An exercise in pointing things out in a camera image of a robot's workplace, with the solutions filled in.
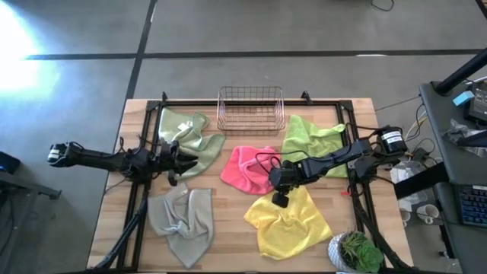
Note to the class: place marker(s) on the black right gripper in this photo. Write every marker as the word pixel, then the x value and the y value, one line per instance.
pixel 285 175

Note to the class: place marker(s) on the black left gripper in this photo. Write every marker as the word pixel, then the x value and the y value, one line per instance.
pixel 169 161

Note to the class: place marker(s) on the sage green microfiber towel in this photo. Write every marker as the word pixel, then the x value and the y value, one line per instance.
pixel 198 146

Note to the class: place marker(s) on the lime green microfiber towel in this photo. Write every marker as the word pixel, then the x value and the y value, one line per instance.
pixel 308 141

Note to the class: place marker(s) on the pink microfiber towel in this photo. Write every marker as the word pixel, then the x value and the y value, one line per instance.
pixel 243 171

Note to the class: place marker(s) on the yellow microfiber towel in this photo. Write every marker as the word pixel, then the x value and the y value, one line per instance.
pixel 289 228

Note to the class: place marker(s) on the grey waffle microfiber towel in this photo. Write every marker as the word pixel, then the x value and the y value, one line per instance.
pixel 182 224

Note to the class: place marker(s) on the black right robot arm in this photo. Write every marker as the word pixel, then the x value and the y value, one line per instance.
pixel 342 154

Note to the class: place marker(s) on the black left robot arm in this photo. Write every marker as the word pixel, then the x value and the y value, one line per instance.
pixel 99 158

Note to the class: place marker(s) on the succulent in white pot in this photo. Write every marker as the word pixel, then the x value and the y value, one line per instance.
pixel 365 255

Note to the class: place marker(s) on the white crumpled bag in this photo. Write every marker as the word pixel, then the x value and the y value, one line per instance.
pixel 403 173

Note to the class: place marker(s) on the white mug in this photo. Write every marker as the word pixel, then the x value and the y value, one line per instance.
pixel 429 213
pixel 405 217

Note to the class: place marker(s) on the black flat desk brace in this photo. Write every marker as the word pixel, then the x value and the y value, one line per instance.
pixel 422 180

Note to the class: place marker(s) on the black power adapter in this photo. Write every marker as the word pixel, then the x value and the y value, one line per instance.
pixel 421 155

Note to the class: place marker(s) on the dark equipment stand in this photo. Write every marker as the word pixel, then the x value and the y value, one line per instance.
pixel 38 189

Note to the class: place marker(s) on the grey side desk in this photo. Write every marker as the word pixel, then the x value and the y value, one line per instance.
pixel 437 114

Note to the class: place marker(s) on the clear plastic bag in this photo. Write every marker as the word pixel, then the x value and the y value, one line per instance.
pixel 456 131

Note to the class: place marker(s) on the backlit black keyboard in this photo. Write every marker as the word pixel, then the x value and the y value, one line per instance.
pixel 473 205

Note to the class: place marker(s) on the small teal box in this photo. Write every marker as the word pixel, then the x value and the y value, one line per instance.
pixel 463 98

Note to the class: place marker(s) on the black electronic box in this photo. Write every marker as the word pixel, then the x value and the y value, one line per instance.
pixel 479 104

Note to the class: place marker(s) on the black round pole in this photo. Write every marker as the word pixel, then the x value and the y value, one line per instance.
pixel 464 70

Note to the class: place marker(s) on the black aluminium table frame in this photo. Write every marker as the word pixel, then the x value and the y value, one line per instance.
pixel 182 103

